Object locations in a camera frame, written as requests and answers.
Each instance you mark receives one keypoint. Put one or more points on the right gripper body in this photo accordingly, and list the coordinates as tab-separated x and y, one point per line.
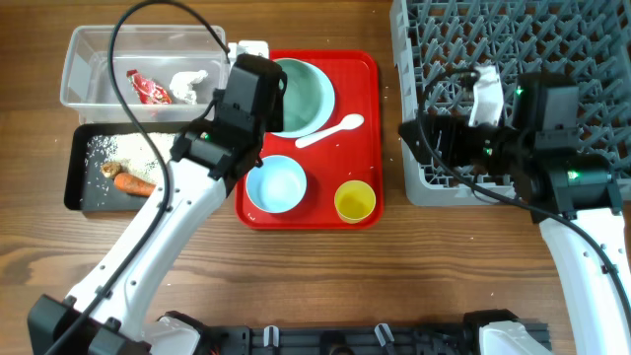
431	143

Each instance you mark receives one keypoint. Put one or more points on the green bowl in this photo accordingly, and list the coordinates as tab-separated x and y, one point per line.
302	99

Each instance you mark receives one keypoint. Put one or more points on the small light blue bowl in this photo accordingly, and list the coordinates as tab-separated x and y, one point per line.
278	186

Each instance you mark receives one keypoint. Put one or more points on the white tissue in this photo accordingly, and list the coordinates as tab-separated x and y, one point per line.
181	85

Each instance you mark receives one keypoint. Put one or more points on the red snack wrapper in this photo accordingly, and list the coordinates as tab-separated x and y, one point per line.
147	90

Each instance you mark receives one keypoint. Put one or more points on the white rice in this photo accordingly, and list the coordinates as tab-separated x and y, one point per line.
136	157

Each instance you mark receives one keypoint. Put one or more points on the orange carrot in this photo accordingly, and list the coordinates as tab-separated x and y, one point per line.
133	185

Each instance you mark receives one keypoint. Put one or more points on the brown mushroom piece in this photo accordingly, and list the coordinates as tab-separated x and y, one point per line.
111	169

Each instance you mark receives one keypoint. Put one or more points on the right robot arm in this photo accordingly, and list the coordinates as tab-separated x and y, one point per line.
572	197

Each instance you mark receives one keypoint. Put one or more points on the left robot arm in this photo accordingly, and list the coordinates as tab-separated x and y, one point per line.
105	313

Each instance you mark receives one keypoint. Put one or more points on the grey dishwasher rack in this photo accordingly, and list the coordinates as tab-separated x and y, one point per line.
587	40

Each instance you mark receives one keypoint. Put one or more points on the red serving tray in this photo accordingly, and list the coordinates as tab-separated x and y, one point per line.
348	155

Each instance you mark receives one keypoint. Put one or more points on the white plastic spoon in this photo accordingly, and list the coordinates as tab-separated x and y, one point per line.
349	122

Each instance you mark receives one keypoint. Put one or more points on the yellow plastic cup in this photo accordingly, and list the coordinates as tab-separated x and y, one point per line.
354	201

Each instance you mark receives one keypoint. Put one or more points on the large light blue plate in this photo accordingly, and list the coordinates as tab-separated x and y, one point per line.
328	97

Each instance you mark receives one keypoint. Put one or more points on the clear plastic bin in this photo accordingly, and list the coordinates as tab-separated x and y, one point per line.
157	52

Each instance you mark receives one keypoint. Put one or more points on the black plastic tray bin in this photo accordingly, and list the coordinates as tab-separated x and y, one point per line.
86	188

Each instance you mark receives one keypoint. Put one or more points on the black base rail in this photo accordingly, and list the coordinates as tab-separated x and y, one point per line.
448	338

